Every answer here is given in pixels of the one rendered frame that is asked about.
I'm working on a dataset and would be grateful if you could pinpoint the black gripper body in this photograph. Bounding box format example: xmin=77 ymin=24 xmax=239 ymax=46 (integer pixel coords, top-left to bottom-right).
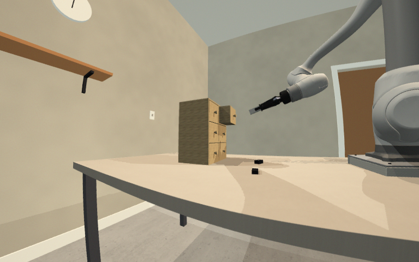
xmin=274 ymin=90 xmax=291 ymax=104

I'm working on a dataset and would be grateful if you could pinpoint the small wooden chest of drawers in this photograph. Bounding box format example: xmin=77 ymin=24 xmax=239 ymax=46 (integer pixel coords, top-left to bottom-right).
xmin=178 ymin=98 xmax=226 ymax=165

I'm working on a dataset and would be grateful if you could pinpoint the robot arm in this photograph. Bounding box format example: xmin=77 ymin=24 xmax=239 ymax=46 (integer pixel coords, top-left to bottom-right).
xmin=286 ymin=0 xmax=419 ymax=162

